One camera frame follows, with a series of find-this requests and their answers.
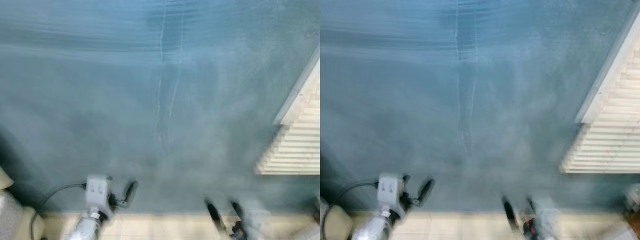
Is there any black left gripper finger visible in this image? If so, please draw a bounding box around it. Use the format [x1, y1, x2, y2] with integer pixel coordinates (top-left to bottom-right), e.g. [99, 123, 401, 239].
[122, 179, 140, 206]
[418, 178, 436, 207]

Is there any white louvred door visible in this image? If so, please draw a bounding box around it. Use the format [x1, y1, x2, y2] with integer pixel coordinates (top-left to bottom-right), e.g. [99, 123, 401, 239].
[560, 0, 640, 175]
[255, 45, 321, 176]

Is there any beige chair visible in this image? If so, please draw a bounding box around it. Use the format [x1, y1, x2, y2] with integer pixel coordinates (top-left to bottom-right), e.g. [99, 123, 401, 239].
[320, 197, 354, 240]
[0, 167, 47, 240]

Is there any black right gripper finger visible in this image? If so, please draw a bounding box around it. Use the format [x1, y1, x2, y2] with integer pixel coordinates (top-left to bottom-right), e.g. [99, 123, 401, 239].
[230, 200, 246, 224]
[501, 196, 524, 234]
[205, 198, 229, 236]
[526, 197, 542, 221]

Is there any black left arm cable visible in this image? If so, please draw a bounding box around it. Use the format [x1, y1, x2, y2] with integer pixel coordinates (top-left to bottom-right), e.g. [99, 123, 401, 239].
[322, 181, 379, 240]
[30, 183, 87, 240]

